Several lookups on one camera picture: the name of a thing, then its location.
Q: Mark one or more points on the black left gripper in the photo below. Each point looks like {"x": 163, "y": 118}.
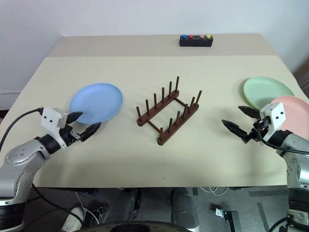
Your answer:
{"x": 70, "y": 136}

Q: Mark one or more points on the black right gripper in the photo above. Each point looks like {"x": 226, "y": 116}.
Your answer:
{"x": 254, "y": 134}

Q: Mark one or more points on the blue plate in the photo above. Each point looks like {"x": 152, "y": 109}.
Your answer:
{"x": 101, "y": 101}

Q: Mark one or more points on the green plate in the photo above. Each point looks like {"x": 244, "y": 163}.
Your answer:
{"x": 263, "y": 91}

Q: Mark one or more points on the pink-red plate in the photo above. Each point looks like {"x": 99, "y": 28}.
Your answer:
{"x": 294, "y": 113}

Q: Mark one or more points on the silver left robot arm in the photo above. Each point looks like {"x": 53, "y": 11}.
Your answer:
{"x": 24, "y": 154}

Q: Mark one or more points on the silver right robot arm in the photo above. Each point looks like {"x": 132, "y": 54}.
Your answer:
{"x": 295, "y": 147}

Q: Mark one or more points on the dark wooden dish rack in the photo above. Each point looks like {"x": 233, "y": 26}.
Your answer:
{"x": 164, "y": 139}

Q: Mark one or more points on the black button box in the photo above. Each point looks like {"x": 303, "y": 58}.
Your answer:
{"x": 195, "y": 43}

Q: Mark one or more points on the dark rounded black shape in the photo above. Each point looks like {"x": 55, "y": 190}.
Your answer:
{"x": 128, "y": 203}

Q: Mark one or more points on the white power strip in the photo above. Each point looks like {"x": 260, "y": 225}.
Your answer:
{"x": 72, "y": 217}

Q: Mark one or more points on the dark rounded grey shape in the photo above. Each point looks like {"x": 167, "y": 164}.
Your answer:
{"x": 184, "y": 207}

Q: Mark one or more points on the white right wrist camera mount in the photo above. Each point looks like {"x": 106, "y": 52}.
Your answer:
{"x": 275, "y": 113}

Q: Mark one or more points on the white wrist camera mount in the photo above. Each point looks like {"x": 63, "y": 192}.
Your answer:
{"x": 275, "y": 113}
{"x": 49, "y": 118}

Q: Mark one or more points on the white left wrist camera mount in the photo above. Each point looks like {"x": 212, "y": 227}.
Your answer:
{"x": 49, "y": 118}

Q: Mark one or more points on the black metal bracket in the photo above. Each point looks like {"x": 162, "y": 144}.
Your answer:
{"x": 227, "y": 216}

